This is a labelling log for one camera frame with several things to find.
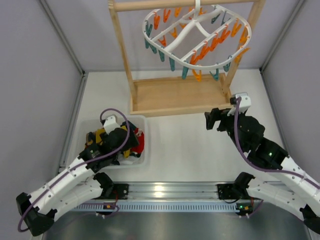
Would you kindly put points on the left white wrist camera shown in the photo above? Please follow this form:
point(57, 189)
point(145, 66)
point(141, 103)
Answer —
point(110, 123)

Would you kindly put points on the white clip hanger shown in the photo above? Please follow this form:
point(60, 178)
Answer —
point(199, 39)

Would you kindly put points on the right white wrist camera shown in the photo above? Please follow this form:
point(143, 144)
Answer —
point(242, 101)

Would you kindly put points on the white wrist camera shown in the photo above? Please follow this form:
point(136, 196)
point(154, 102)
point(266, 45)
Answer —
point(110, 123)
point(242, 101)

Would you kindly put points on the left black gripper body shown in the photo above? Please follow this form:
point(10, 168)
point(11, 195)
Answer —
point(122, 135)

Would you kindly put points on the aluminium rail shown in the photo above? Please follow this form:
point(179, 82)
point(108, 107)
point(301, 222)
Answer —
point(173, 191)

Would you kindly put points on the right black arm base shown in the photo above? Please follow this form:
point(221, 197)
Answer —
point(232, 191)

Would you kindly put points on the translucent plastic bin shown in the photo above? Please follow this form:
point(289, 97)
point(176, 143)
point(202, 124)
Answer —
point(89, 124)

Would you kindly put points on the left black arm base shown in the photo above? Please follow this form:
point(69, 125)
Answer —
point(119, 191)

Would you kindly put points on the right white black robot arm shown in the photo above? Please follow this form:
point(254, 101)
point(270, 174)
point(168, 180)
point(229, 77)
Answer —
point(303, 197)

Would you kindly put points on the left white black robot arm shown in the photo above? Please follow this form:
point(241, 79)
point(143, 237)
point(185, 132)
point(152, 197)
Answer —
point(82, 180)

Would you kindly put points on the perforated cable duct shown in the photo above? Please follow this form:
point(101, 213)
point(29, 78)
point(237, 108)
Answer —
point(161, 206)

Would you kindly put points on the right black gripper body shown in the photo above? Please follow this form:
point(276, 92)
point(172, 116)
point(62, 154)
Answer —
point(223, 121)

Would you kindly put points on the mustard yellow sock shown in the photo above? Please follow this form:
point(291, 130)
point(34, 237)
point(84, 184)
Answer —
point(126, 153)
point(99, 136)

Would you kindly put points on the wooden hanger stand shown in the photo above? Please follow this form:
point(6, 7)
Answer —
point(164, 95)

